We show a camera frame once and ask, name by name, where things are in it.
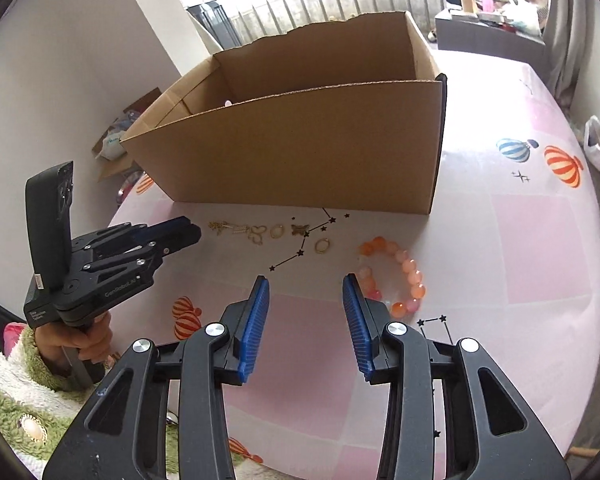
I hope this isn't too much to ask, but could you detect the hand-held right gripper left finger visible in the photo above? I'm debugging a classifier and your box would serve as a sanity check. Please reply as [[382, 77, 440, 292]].
[[42, 275, 271, 480]]

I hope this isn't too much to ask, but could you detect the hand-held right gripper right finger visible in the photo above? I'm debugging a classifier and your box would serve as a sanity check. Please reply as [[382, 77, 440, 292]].
[[341, 273, 572, 480]]

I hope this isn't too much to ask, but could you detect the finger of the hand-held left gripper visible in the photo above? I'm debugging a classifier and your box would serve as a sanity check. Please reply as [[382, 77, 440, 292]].
[[77, 235, 202, 292], [71, 216, 202, 258]]

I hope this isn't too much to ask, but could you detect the orange peach bead bracelet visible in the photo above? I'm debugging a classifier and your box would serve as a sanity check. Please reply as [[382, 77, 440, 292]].
[[357, 236, 427, 319]]

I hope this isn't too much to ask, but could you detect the large brown cardboard box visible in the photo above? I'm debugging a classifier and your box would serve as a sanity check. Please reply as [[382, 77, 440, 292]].
[[120, 10, 449, 217]]

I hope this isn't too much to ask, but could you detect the person's left forearm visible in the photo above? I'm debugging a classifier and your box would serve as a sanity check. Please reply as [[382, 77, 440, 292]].
[[0, 322, 108, 411]]

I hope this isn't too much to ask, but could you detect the person's left hand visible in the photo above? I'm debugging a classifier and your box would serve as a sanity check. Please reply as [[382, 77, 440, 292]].
[[32, 311, 114, 365]]

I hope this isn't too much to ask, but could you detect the open carton of clutter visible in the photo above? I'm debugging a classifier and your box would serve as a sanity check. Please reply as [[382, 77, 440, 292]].
[[92, 87, 164, 184]]

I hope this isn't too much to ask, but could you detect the balloon print tablecloth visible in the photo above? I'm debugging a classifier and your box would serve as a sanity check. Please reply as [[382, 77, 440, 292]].
[[107, 50, 600, 480]]

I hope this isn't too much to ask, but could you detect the dark metal rack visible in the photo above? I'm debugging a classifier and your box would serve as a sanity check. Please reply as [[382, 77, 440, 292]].
[[185, 2, 244, 54]]

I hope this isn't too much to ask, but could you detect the green white fluffy robe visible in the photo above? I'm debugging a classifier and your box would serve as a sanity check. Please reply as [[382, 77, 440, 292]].
[[0, 385, 261, 480]]

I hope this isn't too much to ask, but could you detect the balcony railing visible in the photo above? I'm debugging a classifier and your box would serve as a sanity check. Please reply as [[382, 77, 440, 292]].
[[180, 0, 551, 47]]

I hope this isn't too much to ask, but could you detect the pile of bedding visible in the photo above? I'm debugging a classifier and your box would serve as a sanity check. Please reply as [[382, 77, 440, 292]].
[[495, 0, 551, 37]]

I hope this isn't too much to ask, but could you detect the grey curtain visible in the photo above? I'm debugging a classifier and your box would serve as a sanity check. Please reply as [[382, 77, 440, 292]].
[[545, 0, 600, 109]]

